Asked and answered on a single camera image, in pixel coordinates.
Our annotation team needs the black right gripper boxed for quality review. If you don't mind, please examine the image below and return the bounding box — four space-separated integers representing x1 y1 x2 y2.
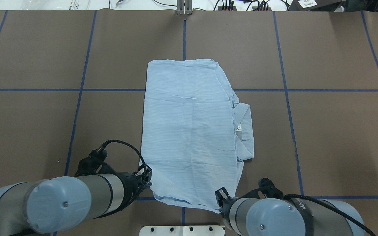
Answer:
215 187 242 224

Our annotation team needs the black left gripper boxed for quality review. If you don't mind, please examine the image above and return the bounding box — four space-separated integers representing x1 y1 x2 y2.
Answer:
120 164 152 210

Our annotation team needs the light blue button-up shirt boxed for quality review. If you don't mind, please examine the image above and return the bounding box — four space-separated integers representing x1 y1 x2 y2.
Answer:
141 59 254 213

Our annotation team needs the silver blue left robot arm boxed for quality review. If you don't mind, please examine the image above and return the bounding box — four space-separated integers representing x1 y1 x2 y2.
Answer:
0 163 152 236

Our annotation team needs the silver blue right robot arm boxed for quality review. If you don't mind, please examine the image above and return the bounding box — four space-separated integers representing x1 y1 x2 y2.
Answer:
215 187 374 236

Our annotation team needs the black power strip with plugs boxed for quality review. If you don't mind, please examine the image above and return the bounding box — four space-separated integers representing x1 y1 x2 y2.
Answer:
213 0 272 11

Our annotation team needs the black monitor with label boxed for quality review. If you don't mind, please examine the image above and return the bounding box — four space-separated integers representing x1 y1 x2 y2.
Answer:
288 0 378 12

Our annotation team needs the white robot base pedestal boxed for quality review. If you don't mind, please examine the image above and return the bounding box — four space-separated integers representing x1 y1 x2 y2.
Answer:
139 225 226 236

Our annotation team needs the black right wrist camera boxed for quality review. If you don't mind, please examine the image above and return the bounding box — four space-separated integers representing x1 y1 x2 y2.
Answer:
252 178 284 200

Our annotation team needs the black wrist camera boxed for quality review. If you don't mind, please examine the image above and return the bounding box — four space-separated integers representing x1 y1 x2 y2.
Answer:
74 150 116 177
252 178 284 200

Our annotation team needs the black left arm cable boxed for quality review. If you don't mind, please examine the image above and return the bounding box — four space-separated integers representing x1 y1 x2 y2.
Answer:
97 140 147 171

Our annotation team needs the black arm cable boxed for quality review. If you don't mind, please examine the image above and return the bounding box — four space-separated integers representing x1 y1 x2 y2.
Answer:
283 194 376 236
97 140 147 171

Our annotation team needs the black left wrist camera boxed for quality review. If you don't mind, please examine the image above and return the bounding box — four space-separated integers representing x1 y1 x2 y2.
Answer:
74 150 116 177

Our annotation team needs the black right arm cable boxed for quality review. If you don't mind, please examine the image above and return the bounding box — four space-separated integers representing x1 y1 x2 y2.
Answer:
283 194 376 236

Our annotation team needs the grey aluminium frame post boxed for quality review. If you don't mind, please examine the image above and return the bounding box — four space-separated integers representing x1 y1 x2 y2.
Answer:
177 0 193 15

